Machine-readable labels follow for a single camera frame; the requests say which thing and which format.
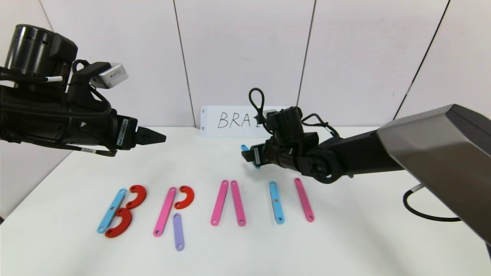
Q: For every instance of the long blue bar orange underside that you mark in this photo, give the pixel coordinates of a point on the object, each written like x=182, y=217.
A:
x=276, y=209
x=111, y=211

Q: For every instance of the short blue bar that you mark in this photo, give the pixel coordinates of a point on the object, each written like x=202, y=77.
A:
x=244, y=147

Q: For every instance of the red C-shaped piece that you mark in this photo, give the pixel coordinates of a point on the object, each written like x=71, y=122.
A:
x=126, y=222
x=188, y=197
x=139, y=195

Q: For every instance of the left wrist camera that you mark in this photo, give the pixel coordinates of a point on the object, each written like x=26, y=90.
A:
x=111, y=76

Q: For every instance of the short purple bar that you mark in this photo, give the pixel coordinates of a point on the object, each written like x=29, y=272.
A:
x=178, y=234

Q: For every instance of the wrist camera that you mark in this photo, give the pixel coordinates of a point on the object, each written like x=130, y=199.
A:
x=269, y=113
x=111, y=76

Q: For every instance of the orange and black left arm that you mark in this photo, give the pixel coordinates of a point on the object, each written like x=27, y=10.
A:
x=38, y=115

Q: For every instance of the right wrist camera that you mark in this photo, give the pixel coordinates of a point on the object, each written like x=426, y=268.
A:
x=269, y=113

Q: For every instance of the white sign reading BRAIN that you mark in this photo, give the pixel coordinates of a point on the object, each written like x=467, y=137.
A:
x=209, y=130

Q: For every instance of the long pink bar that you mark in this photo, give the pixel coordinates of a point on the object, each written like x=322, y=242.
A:
x=165, y=211
x=304, y=199
x=219, y=202
x=238, y=203

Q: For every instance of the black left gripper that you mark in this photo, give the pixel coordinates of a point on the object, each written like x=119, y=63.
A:
x=125, y=133

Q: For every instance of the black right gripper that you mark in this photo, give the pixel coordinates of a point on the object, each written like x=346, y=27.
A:
x=256, y=154

